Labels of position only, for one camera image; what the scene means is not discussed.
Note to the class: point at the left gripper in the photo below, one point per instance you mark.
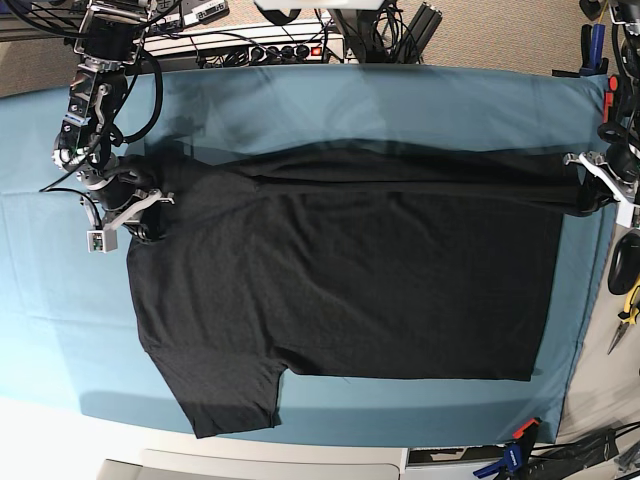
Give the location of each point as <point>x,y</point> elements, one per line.
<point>603,186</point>

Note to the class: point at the yellow handled pliers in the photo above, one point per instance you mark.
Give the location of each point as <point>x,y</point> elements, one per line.
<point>627,317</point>

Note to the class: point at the orange black clamp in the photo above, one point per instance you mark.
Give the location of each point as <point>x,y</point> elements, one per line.
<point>610,95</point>

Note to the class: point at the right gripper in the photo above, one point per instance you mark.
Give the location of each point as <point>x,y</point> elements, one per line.
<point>126,198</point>

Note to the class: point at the black computer mouse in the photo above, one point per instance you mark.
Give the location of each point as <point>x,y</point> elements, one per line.
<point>624,269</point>

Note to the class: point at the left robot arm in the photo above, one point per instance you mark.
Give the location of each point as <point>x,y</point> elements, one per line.
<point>616,171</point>

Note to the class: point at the teal table cloth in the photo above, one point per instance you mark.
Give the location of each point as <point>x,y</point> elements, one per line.
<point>68,331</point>

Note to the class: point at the white power strip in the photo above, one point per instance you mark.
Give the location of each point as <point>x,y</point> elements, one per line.
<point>279,54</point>

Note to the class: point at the blue spring clamp top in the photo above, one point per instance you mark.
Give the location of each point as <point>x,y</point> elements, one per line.
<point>592,44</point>

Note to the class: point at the orange clamp bottom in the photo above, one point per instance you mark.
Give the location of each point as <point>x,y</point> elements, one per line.
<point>528,432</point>

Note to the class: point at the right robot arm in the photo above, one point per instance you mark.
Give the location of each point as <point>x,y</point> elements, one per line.
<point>110,44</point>

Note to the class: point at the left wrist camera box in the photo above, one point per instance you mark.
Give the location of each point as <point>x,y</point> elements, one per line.
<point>627,215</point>

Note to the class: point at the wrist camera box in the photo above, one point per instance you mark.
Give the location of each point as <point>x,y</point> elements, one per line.
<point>627,215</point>
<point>102,241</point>

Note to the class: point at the blue clamp bottom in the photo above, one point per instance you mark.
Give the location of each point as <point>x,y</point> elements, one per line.
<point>511,462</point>

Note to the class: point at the black T-shirt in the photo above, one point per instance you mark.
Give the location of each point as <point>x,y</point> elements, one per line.
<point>345,262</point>

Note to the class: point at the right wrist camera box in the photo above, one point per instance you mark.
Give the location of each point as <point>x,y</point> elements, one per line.
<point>102,241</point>

